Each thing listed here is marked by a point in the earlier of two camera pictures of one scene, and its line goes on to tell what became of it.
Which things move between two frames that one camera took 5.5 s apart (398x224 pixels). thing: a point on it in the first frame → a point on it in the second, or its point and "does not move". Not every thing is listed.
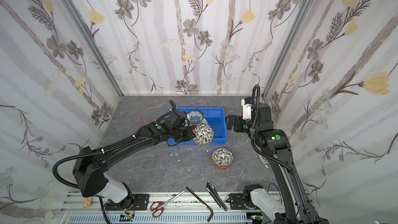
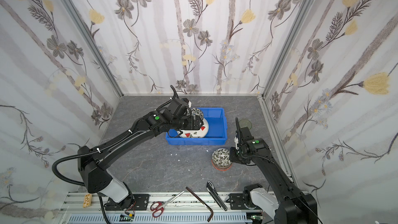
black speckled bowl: x=222 y=157 does not move
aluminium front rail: x=168 y=203 does not move
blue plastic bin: x=216 y=118 does not move
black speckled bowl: x=204 y=134 → x=195 y=111
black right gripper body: x=236 y=123 → x=241 y=137
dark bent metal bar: x=202 y=202 does not move
